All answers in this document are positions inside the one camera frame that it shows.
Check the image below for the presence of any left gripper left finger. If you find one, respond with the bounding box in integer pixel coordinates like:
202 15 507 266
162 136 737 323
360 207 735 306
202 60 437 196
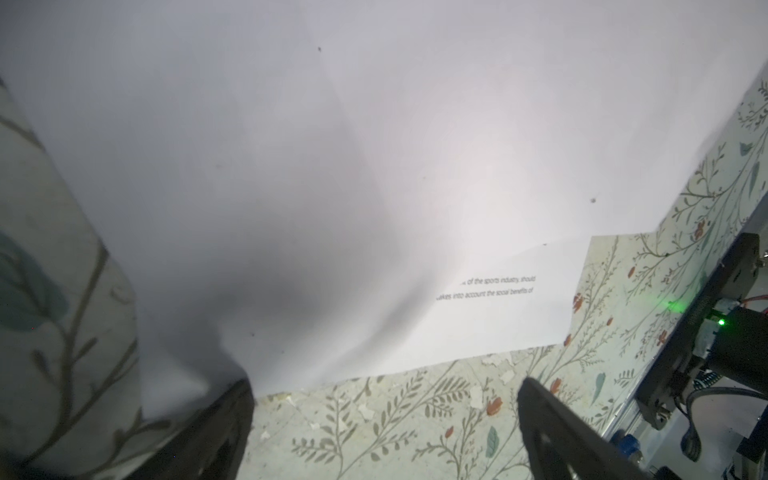
127 380 255 480

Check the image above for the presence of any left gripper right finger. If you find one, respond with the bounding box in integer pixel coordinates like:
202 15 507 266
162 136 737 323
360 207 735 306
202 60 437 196
517 377 648 480

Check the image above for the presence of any printed paper sheet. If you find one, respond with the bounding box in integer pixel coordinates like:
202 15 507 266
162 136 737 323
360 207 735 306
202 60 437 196
1 1 767 417
337 237 591 380

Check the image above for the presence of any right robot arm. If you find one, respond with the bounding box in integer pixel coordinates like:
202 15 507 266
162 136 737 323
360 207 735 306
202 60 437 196
707 307 767 394

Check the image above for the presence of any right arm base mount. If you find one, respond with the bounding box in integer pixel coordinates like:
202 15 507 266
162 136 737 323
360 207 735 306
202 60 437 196
634 233 761 430

